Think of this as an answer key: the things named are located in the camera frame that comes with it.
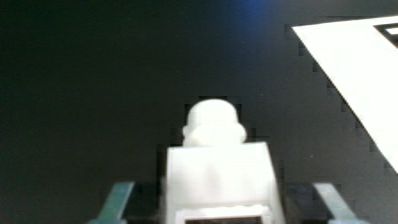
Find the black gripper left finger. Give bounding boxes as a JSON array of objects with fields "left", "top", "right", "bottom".
[{"left": 88, "top": 182, "right": 136, "bottom": 224}]

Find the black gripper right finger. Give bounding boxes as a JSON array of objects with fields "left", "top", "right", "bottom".
[{"left": 290, "top": 182, "right": 372, "bottom": 224}]

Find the white table leg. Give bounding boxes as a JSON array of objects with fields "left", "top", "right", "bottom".
[{"left": 163, "top": 99, "right": 287, "bottom": 224}]

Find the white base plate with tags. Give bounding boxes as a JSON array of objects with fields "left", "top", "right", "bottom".
[{"left": 294, "top": 15, "right": 398, "bottom": 172}]

